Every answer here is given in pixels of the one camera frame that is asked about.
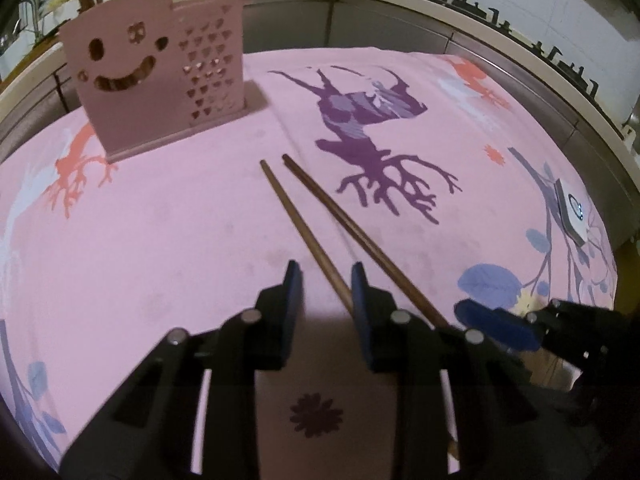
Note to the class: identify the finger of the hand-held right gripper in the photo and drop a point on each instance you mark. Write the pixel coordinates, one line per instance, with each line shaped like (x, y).
(495, 325)

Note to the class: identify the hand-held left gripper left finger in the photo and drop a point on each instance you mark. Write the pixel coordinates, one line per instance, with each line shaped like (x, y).
(292, 310)

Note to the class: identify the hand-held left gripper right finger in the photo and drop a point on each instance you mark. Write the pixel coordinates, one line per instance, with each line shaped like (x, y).
(362, 315)

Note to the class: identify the dark brown wooden chopstick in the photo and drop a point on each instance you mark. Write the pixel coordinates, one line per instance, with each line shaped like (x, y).
(300, 225)
(350, 225)

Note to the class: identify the pink smiley utensil holder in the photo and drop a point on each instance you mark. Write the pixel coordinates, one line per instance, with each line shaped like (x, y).
(150, 115)

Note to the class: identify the small white square device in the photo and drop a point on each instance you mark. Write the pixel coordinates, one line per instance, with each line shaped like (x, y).
(575, 210)

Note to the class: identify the pink printed tablecloth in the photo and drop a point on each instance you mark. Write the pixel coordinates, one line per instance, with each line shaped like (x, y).
(175, 220)

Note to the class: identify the black gas stove grates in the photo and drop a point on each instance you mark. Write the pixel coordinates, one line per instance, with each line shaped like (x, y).
(550, 55)

